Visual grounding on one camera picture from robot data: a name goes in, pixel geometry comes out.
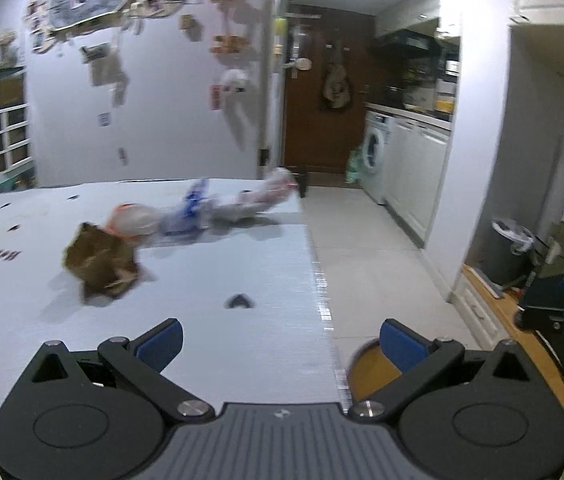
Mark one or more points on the white washing machine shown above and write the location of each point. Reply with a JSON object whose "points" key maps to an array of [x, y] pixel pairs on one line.
{"points": [[377, 155]]}

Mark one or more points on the blue and white plastic wrapper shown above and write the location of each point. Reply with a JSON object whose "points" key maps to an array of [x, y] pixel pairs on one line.
{"points": [[189, 210]]}

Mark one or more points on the row of wall photos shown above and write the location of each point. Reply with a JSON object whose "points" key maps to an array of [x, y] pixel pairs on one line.
{"points": [[151, 5]]}

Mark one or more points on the white plastic bag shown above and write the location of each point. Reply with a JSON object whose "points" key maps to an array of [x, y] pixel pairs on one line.
{"points": [[267, 190]]}

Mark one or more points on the grey flat strip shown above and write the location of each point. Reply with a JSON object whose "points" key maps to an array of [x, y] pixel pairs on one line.
{"points": [[493, 288]]}

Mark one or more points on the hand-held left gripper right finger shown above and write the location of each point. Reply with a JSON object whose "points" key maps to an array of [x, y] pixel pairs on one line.
{"points": [[402, 345]]}

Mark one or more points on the white plush sheep toy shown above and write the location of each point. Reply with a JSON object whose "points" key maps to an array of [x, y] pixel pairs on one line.
{"points": [[234, 82]]}

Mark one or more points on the small black floor bin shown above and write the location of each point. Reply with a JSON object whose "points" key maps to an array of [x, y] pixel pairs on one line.
{"points": [[303, 184]]}

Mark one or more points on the white kitchen base cabinets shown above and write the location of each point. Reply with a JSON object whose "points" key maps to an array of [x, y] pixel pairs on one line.
{"points": [[417, 175]]}

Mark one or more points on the black range hood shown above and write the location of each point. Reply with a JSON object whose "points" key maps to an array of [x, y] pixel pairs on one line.
{"points": [[407, 41]]}

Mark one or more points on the yellow bin with brown rim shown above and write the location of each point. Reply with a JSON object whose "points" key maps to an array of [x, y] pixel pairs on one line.
{"points": [[367, 377]]}

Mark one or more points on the olive bag on door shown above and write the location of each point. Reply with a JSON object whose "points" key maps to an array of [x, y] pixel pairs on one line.
{"points": [[336, 85]]}

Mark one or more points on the white hanging ladle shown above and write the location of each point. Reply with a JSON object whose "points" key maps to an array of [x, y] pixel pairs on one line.
{"points": [[303, 63]]}

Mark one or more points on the small wooden wall block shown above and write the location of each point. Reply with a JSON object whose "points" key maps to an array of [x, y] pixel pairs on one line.
{"points": [[187, 27]]}

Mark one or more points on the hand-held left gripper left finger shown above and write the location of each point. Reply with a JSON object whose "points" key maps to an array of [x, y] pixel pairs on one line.
{"points": [[161, 342]]}

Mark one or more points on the pink hanging card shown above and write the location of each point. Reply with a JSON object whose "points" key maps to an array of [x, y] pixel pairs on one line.
{"points": [[215, 97]]}

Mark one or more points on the yellow fridge magnet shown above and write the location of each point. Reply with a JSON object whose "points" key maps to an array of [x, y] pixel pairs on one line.
{"points": [[279, 25]]}

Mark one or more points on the brown wooden door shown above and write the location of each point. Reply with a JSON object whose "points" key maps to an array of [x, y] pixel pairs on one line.
{"points": [[312, 125]]}

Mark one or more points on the grey bin with white liner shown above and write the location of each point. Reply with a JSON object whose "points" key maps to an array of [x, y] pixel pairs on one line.
{"points": [[512, 255]]}

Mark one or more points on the white and orange wrapper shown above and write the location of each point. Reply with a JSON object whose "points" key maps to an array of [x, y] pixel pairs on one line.
{"points": [[134, 220]]}

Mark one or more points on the white upper kitchen cabinets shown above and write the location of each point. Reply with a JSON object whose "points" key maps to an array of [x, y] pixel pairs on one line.
{"points": [[427, 5]]}

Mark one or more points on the wooden wall hook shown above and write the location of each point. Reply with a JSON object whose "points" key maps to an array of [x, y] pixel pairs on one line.
{"points": [[229, 45]]}

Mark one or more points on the dried flower bunch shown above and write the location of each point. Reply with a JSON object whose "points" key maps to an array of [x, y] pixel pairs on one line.
{"points": [[9, 47]]}

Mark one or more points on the white refrigerator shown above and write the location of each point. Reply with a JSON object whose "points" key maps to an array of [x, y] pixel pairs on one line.
{"points": [[273, 85]]}

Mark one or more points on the green plastic bag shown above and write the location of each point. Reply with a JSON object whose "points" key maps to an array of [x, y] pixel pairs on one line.
{"points": [[354, 167]]}

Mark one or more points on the brown paper bag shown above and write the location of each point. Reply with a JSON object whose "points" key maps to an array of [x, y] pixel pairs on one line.
{"points": [[101, 260]]}

